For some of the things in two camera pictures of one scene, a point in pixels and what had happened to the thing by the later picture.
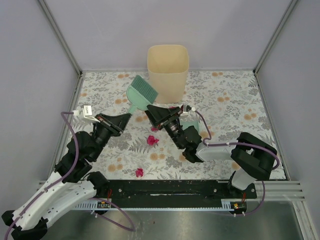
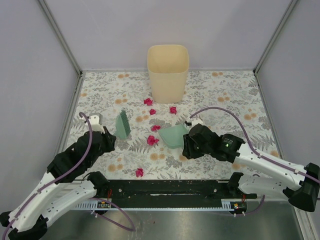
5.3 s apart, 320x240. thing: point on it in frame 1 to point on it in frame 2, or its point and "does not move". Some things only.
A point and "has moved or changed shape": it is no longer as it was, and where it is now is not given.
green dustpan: x=198 y=125 has moved or changed shape
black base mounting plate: x=119 y=189 does not move
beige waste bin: x=167 y=69 does not move
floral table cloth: x=225 y=104 does not move
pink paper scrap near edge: x=139 y=172 does not move
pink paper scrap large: x=151 y=140 does not move
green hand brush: x=140 y=94 has moved or changed shape
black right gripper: x=162 y=117 to x=188 y=151
